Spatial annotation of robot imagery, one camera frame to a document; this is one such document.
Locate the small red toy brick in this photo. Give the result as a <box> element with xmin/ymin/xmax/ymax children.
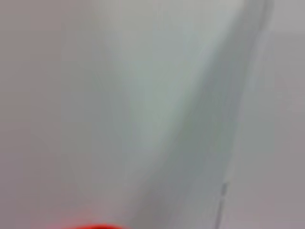
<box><xmin>47</xmin><ymin>223</ymin><xmax>132</xmax><ymax>229</ymax></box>

